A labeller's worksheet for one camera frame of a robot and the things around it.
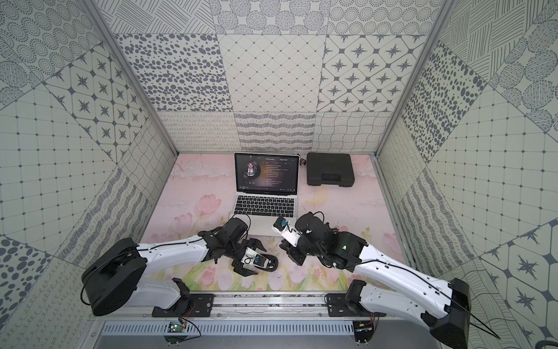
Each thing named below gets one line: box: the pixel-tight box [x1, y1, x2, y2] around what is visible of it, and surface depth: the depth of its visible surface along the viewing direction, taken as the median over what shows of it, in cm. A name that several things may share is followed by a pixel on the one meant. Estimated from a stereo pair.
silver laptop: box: [231, 152, 300, 237], surface depth 102 cm
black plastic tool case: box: [306, 151, 356, 187], surface depth 110 cm
